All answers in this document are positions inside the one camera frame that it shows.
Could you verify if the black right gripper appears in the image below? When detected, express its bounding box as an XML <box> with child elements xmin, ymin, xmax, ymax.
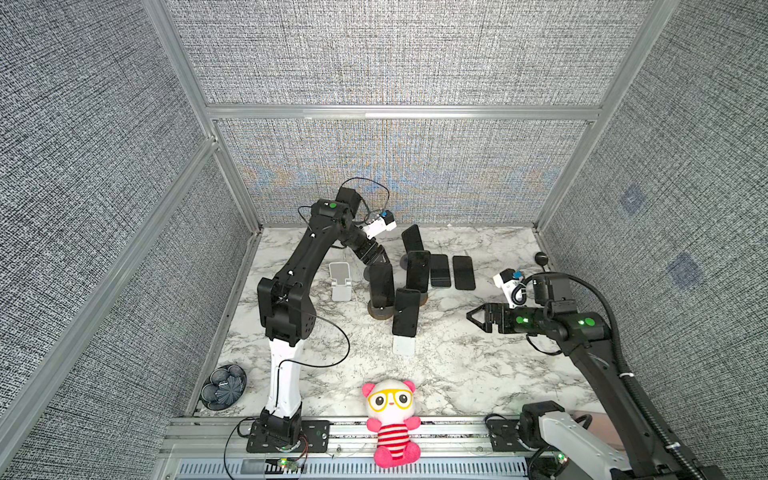
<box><xmin>467</xmin><ymin>302</ymin><xmax>552</xmax><ymax>336</ymax></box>

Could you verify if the black front phone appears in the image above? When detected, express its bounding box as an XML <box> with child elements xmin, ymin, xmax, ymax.
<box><xmin>392</xmin><ymin>288</ymin><xmax>421</xmax><ymax>338</ymax></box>

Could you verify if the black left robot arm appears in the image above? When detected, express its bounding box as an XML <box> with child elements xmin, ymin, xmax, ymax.
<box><xmin>257</xmin><ymin>186</ymin><xmax>396</xmax><ymax>447</ymax></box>

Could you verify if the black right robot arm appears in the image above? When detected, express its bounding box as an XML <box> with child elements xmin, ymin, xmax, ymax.
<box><xmin>466</xmin><ymin>272</ymin><xmax>725</xmax><ymax>479</ymax></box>

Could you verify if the white rear phone stand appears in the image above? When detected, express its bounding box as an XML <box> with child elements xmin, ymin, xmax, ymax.
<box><xmin>329</xmin><ymin>262</ymin><xmax>353</xmax><ymax>302</ymax></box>

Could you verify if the white phone stand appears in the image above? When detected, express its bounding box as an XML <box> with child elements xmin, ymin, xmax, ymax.
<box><xmin>393</xmin><ymin>336</ymin><xmax>416</xmax><ymax>357</ymax></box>
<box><xmin>329</xmin><ymin>262</ymin><xmax>353</xmax><ymax>302</ymax></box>

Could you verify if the black phone right wooden stand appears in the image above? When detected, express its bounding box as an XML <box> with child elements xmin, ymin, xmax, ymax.
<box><xmin>406</xmin><ymin>250</ymin><xmax>431</xmax><ymax>294</ymax></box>

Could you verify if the white front phone stand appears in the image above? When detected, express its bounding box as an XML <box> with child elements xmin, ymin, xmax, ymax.
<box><xmin>393</xmin><ymin>336</ymin><xmax>416</xmax><ymax>357</ymax></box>

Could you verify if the pink panda plush toy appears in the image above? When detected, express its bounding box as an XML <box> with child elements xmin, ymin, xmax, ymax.
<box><xmin>362</xmin><ymin>379</ymin><xmax>421</xmax><ymax>469</ymax></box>

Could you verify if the pink pad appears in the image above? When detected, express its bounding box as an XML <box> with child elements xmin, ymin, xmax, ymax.
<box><xmin>571</xmin><ymin>410</ymin><xmax>624</xmax><ymax>451</ymax></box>

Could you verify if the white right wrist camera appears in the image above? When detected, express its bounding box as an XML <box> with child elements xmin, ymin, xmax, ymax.
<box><xmin>493</xmin><ymin>268</ymin><xmax>527</xmax><ymax>309</ymax></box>

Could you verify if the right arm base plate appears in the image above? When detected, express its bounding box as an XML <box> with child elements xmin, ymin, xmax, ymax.
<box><xmin>483</xmin><ymin>413</ymin><xmax>528</xmax><ymax>453</ymax></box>

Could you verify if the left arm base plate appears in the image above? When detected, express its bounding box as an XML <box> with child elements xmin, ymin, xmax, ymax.
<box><xmin>245</xmin><ymin>420</ymin><xmax>332</xmax><ymax>454</ymax></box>

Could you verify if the aluminium front rail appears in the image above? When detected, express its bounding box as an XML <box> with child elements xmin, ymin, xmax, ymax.
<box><xmin>152</xmin><ymin>416</ymin><xmax>673</xmax><ymax>480</ymax></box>

